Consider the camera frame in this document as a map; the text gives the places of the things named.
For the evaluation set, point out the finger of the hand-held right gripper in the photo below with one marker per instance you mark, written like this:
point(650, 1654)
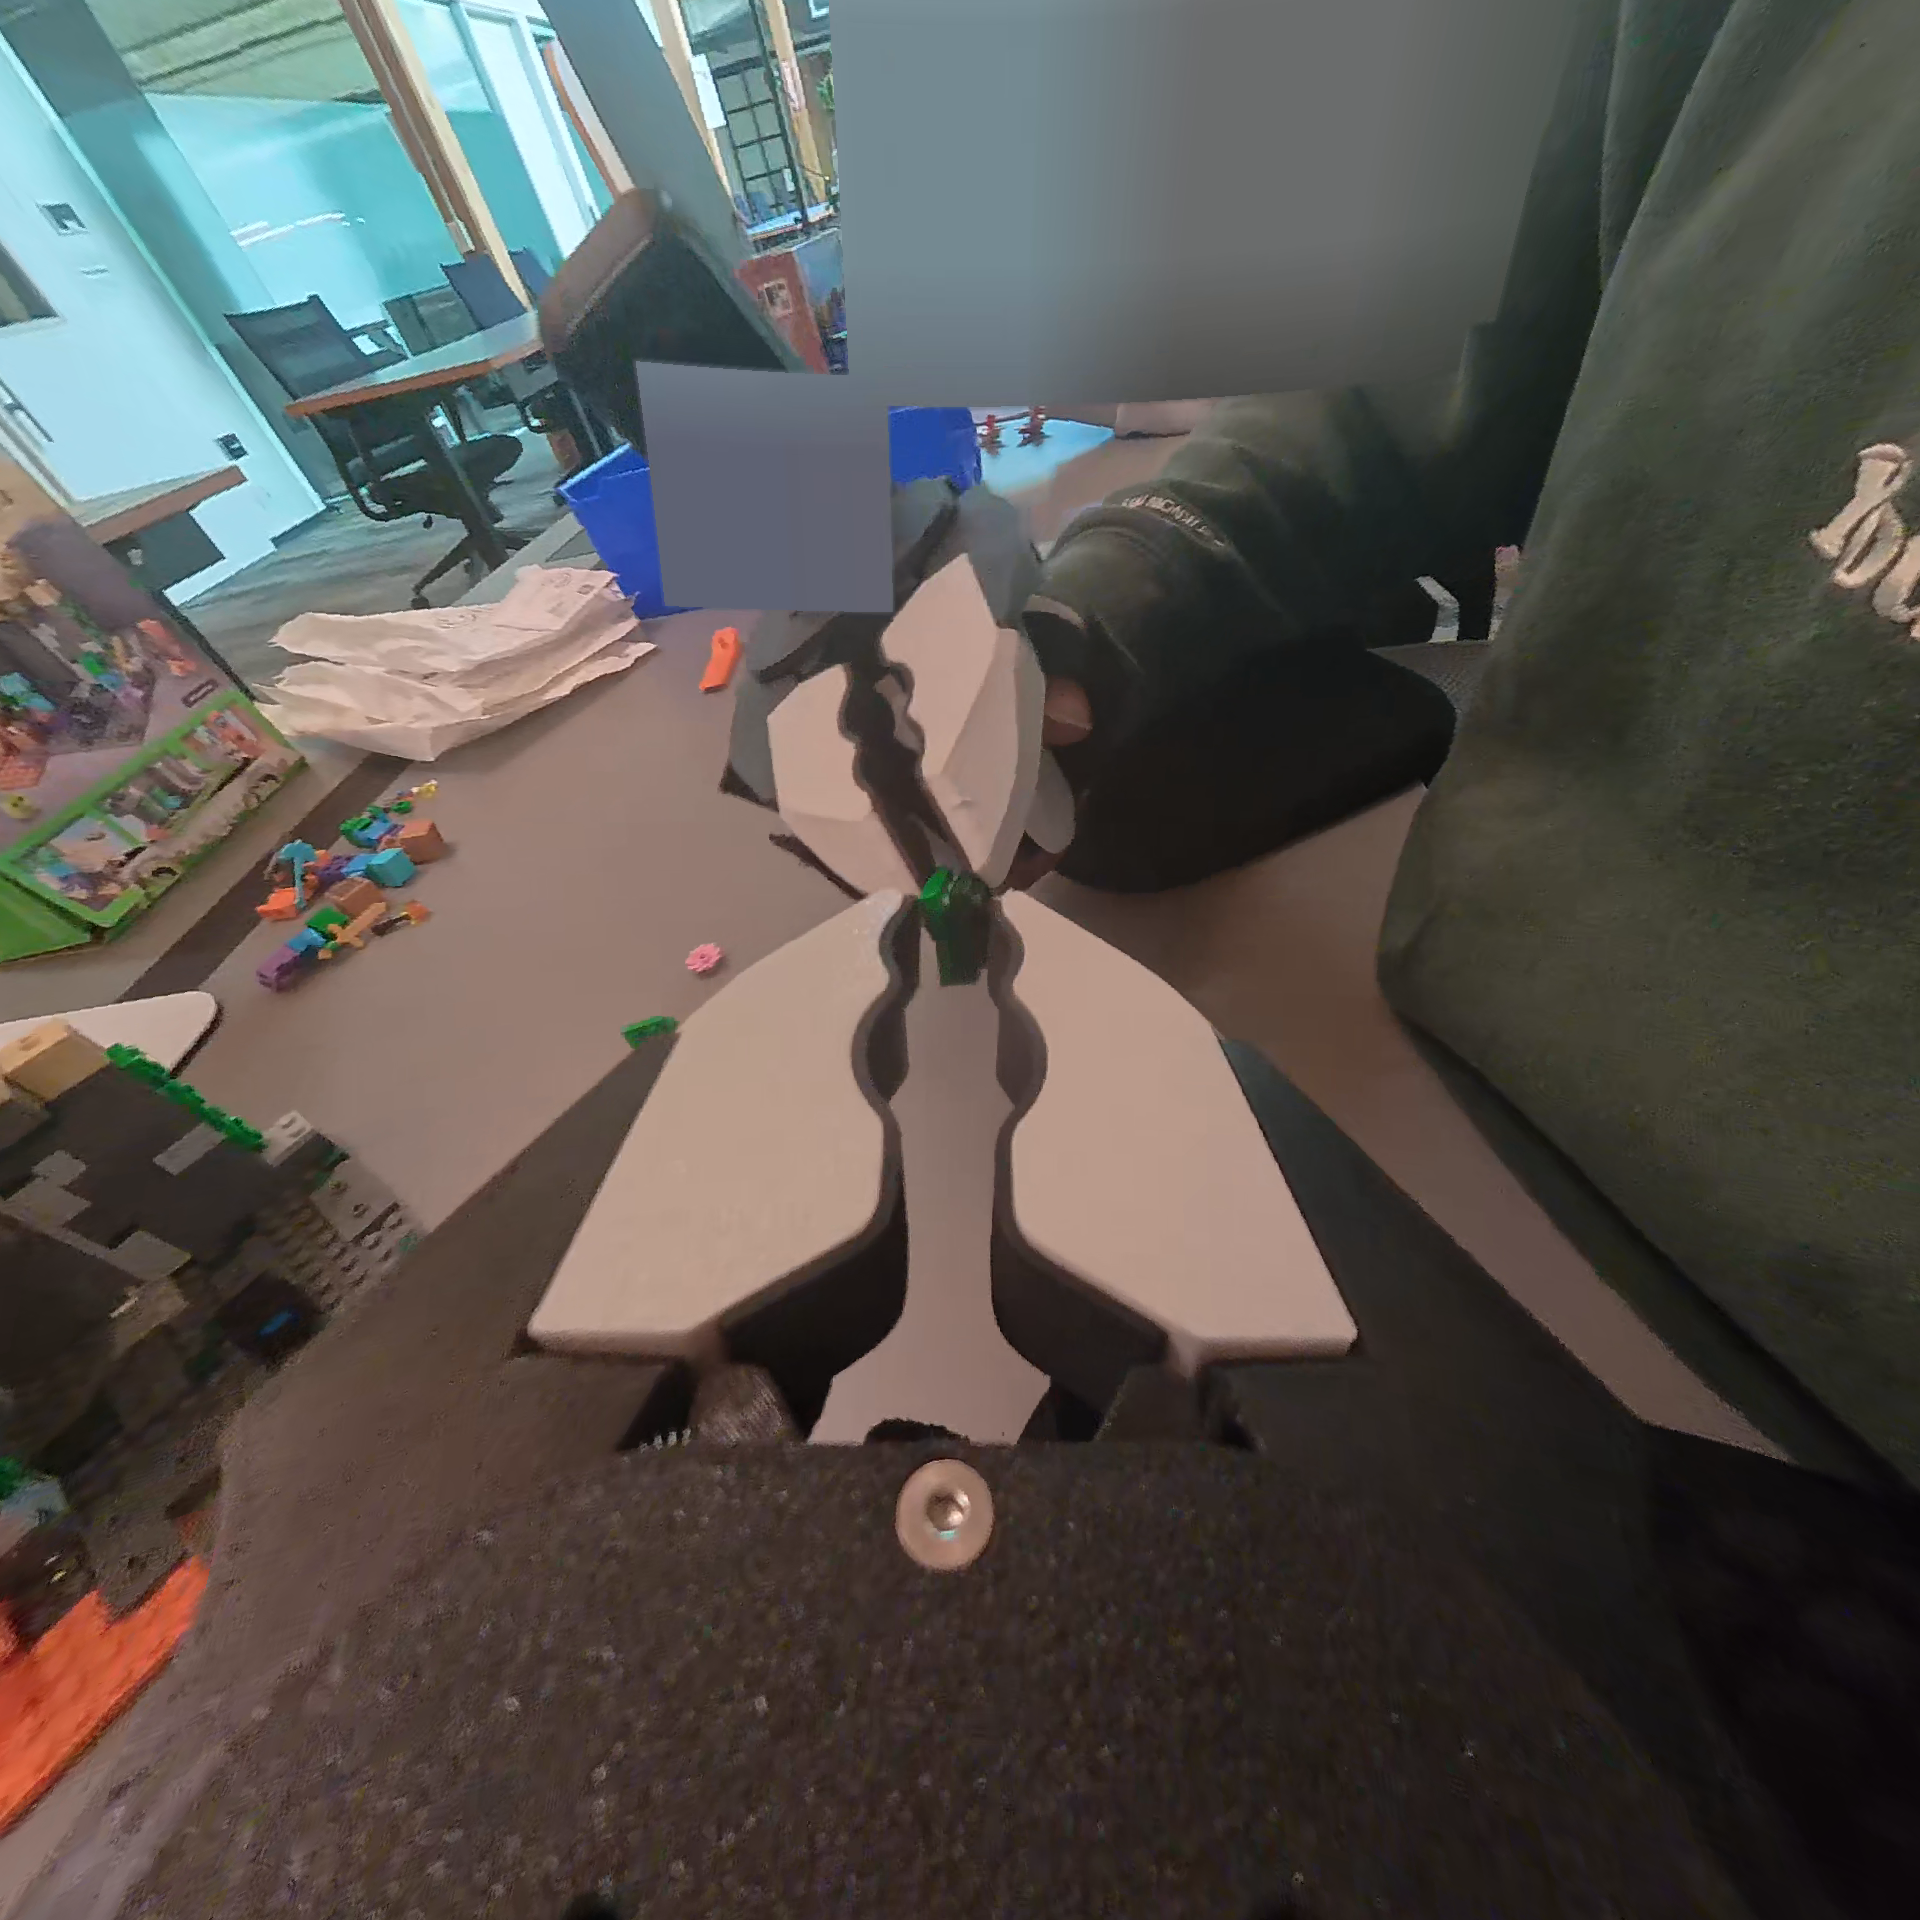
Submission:
point(818, 764)
point(973, 705)

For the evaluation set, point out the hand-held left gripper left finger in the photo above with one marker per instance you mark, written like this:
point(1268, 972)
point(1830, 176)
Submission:
point(734, 1170)

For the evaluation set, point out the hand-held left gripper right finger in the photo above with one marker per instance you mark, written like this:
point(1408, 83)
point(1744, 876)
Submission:
point(1171, 1184)

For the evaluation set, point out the green toy bracket brick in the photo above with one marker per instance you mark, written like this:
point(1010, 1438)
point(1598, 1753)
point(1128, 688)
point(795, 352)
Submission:
point(650, 1030)

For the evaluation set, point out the green toy brick assembly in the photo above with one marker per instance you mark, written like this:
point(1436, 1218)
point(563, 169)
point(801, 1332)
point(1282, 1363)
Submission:
point(954, 914)

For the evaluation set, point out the grey desk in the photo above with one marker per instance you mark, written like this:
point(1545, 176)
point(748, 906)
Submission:
point(524, 840)

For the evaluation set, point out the person's right hand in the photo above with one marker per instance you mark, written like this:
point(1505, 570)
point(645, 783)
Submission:
point(1077, 705)

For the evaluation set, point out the orange toy piece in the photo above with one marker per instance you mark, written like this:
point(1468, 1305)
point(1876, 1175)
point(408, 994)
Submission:
point(720, 662)

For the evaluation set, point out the red toy set box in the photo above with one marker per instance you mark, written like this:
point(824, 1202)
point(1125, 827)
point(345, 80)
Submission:
point(779, 306)

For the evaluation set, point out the blue plastic bin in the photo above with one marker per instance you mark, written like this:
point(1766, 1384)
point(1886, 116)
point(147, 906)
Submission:
point(614, 524)

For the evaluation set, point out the wood framed dark board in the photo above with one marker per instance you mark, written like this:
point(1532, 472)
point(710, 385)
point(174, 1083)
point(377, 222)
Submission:
point(675, 330)

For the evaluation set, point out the pile of white paper bags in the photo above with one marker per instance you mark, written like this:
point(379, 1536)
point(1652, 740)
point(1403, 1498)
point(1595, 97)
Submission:
point(451, 674)

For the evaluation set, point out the pile of colourful toy bricks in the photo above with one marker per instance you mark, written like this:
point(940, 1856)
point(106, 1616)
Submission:
point(345, 902)

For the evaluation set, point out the black office chair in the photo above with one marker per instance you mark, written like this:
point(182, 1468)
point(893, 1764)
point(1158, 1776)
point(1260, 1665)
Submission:
point(486, 283)
point(292, 339)
point(427, 316)

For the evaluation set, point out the long wooden edged table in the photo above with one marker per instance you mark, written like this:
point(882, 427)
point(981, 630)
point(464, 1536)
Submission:
point(421, 368)

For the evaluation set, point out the person's green sweatshirt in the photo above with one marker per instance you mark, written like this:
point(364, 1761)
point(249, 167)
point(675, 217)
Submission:
point(1680, 902)

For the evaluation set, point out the grey toy brick building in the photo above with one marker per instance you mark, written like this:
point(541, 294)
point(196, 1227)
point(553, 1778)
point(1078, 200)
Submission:
point(136, 1231)

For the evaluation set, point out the green toy set box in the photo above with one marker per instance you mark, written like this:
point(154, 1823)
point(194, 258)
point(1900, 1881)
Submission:
point(136, 751)

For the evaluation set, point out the small wooden edged table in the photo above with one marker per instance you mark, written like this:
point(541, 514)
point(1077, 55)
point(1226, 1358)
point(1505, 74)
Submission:
point(165, 494)

